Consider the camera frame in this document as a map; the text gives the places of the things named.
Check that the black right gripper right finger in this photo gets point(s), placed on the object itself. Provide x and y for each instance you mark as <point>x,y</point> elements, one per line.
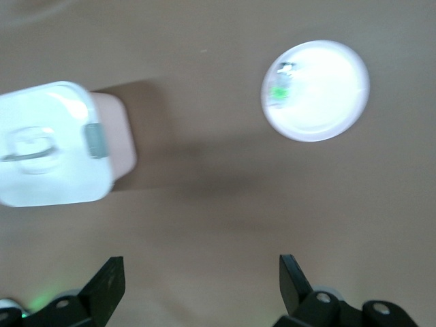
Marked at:
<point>306,306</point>

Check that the green and grey switch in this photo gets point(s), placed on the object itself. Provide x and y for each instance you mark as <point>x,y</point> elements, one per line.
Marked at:
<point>280,92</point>

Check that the pink round plate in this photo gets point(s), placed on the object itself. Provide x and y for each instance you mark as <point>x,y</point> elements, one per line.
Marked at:
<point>327,98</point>

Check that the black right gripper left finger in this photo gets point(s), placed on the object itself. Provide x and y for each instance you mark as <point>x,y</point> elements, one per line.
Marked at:
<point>95,299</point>

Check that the white lidded storage box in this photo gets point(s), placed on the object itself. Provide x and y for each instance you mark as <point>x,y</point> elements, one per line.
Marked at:
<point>51,177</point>

